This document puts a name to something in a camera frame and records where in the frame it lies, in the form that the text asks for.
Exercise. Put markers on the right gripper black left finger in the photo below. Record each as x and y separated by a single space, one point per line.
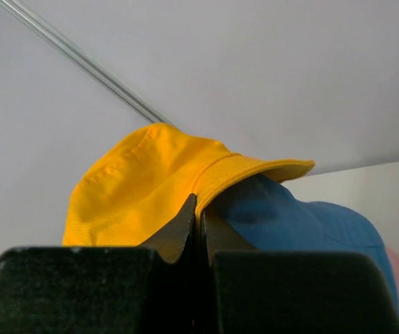
103 289

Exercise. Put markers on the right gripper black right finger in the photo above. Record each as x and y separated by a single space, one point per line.
252 291

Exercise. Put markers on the light blue bucket hat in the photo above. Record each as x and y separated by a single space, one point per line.
270 218

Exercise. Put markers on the yellow hat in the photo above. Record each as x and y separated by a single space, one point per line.
136 188

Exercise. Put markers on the left aluminium frame post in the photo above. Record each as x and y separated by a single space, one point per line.
68 48

